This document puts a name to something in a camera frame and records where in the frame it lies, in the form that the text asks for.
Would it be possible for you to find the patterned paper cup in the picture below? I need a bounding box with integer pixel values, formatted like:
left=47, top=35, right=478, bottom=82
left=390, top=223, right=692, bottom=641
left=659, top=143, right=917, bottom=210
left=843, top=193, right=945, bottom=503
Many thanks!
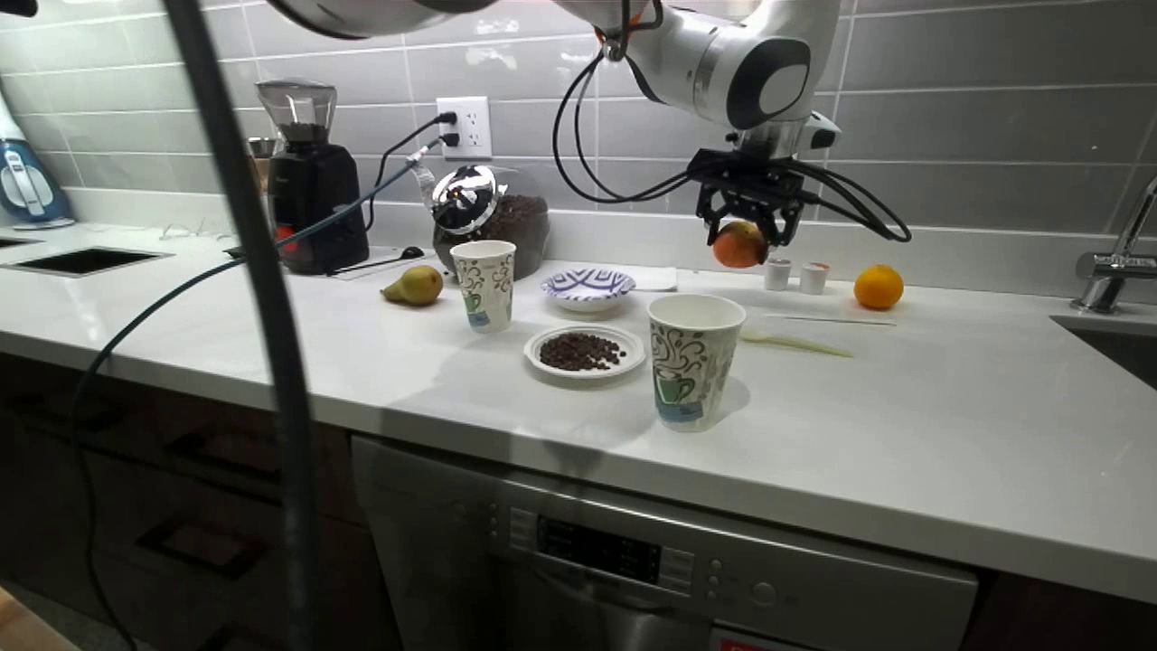
left=648, top=292, right=745, bottom=428
left=453, top=239, right=518, bottom=334

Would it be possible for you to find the stainless dishwasher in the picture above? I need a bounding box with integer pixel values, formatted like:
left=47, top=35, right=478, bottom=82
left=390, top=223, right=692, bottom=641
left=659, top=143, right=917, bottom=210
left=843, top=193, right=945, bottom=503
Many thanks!
left=352, top=440, right=976, bottom=651

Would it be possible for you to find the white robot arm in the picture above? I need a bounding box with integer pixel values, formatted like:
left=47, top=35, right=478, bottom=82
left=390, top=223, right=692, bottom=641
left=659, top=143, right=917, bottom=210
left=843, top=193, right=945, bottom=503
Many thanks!
left=554, top=0, right=840, bottom=245

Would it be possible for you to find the wooden stirrer stick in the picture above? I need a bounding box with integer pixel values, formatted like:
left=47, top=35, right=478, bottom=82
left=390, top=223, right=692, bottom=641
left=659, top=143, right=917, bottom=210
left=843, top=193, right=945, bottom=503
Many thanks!
left=740, top=335, right=852, bottom=358

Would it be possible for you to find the yellow green pear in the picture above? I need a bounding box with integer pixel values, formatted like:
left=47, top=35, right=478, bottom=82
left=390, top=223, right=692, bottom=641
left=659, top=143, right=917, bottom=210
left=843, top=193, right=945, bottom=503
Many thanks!
left=381, top=263, right=444, bottom=306

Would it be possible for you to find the chrome sink faucet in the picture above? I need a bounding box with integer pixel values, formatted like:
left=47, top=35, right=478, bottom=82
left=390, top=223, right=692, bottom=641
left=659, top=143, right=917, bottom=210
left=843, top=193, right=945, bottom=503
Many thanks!
left=1075, top=176, right=1157, bottom=313

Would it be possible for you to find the white wall outlet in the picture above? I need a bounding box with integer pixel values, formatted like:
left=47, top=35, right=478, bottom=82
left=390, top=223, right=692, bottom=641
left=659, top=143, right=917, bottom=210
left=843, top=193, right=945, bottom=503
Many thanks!
left=436, top=95, right=491, bottom=160

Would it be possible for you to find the orange fruit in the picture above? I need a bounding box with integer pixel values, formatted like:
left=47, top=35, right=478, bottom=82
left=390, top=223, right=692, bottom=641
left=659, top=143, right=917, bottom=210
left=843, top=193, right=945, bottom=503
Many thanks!
left=852, top=263, right=904, bottom=311

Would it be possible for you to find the black coffee grinder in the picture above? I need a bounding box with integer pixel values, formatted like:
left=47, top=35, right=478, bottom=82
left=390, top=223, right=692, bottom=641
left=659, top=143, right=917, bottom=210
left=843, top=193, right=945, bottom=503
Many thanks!
left=260, top=81, right=367, bottom=274

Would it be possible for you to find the black foreground cable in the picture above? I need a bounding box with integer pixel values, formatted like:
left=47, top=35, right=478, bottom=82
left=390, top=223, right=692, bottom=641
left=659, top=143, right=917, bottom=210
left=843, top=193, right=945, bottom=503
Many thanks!
left=158, top=0, right=325, bottom=651

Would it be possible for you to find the small white cup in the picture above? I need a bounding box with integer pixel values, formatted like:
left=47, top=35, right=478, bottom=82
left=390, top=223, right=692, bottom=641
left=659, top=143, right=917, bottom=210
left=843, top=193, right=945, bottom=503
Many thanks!
left=798, top=262, right=830, bottom=298

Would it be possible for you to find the chrome kettle on dark base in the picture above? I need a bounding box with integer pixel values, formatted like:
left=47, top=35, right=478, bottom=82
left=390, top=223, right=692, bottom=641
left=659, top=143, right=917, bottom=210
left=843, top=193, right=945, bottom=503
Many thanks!
left=425, top=166, right=548, bottom=278

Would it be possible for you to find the blue white appliance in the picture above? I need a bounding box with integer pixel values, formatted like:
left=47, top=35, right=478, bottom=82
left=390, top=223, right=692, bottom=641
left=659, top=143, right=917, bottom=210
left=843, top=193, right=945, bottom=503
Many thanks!
left=0, top=95, right=74, bottom=228

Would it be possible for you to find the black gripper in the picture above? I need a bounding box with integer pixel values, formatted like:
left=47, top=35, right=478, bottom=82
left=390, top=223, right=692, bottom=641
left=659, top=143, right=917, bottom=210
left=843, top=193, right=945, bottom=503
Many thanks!
left=685, top=149, right=802, bottom=245

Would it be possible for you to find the white plate of coffee beans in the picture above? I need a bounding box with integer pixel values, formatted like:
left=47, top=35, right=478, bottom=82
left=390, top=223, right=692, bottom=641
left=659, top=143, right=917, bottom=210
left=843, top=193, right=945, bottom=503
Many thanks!
left=525, top=324, right=643, bottom=382

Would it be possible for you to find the red yellow apple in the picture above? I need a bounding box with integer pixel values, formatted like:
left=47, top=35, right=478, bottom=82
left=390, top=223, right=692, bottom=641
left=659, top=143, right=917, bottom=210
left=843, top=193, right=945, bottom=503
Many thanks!
left=712, top=219, right=769, bottom=269

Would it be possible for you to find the blue patterned paper plate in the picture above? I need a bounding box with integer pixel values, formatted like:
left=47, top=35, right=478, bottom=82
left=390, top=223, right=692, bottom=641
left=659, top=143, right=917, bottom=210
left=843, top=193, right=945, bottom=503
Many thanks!
left=544, top=269, right=635, bottom=313

